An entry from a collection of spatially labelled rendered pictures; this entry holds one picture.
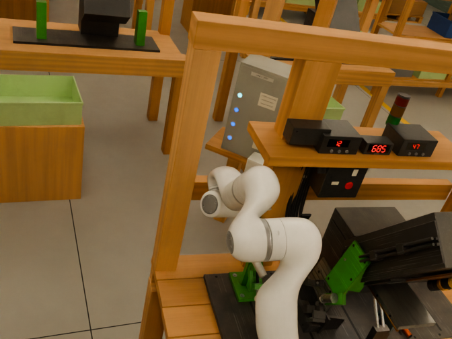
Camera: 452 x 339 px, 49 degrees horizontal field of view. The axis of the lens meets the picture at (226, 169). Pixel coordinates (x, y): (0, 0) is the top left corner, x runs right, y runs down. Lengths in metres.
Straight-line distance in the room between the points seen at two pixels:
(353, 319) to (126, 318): 1.43
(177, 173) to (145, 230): 1.87
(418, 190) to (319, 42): 1.05
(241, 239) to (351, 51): 0.89
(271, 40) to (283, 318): 0.87
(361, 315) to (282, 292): 1.07
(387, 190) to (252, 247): 1.34
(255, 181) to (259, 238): 0.16
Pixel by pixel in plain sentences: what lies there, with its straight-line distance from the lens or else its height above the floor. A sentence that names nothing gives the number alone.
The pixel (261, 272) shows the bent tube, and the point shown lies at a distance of 1.82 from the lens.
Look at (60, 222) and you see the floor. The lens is 3.66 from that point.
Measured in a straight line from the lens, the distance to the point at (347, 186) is 1.96.
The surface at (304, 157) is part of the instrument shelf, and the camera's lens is 1.77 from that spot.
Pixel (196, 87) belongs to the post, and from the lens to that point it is 1.64.
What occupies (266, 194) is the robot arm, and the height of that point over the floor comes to 1.73.
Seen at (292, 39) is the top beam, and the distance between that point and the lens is 1.67.
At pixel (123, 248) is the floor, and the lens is 3.48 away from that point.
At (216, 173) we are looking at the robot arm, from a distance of 1.51.
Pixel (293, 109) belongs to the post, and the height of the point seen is 1.67.
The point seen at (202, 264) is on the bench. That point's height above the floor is 0.88.
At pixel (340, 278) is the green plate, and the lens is 1.96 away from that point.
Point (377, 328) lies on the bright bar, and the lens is 2.05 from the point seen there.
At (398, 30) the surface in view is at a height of 0.90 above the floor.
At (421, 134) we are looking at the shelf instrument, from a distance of 2.08.
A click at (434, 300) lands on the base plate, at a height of 0.90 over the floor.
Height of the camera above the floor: 2.39
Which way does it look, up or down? 33 degrees down
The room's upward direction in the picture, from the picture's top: 14 degrees clockwise
